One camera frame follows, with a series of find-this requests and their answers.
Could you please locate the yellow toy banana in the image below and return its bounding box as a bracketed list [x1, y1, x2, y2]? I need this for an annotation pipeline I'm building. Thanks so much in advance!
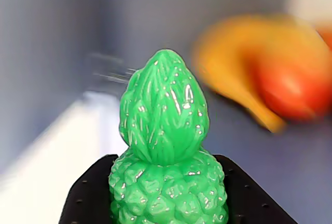
[192, 13, 330, 134]

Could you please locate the yellow red toy mango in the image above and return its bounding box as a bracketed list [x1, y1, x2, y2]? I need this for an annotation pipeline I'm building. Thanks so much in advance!
[247, 46, 332, 121]

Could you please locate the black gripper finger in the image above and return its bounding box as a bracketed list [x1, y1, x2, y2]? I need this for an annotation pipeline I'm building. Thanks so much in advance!
[213, 153, 298, 224]
[59, 153, 119, 224]

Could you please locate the green toy pineapple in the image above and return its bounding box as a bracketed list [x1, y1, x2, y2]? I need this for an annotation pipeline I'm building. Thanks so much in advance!
[108, 48, 229, 224]

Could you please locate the blue toy kitchen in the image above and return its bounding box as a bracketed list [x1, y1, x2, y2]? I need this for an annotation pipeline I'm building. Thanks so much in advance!
[0, 0, 332, 224]

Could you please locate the orange red toy mango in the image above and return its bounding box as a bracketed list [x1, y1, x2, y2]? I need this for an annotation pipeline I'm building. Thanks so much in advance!
[316, 26, 332, 51]

